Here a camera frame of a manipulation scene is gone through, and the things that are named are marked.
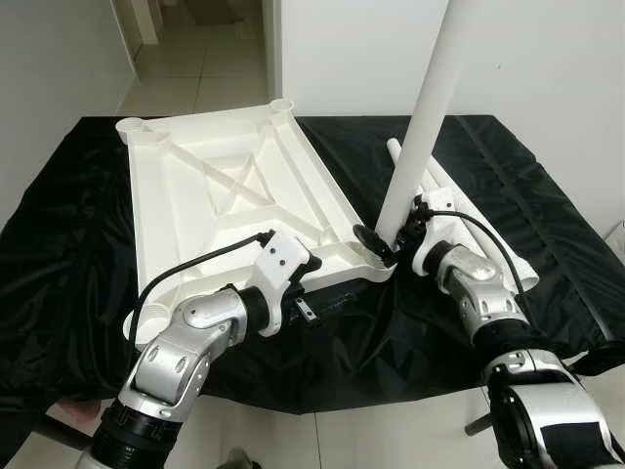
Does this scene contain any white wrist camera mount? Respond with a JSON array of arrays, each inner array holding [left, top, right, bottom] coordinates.
[[252, 230, 318, 335], [408, 208, 462, 277]]

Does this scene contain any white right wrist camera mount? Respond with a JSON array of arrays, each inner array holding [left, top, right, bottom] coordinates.
[[408, 208, 462, 277]]

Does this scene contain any silver robot left leg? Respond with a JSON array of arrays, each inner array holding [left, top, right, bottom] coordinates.
[[220, 448, 257, 469]]

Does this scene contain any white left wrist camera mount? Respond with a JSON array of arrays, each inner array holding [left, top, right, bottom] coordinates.
[[252, 230, 318, 335]]

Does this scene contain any white plastic table top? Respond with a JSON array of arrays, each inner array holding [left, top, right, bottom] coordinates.
[[114, 98, 399, 348]]

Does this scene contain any black tablecloth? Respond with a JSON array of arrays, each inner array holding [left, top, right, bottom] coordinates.
[[0, 113, 625, 419]]

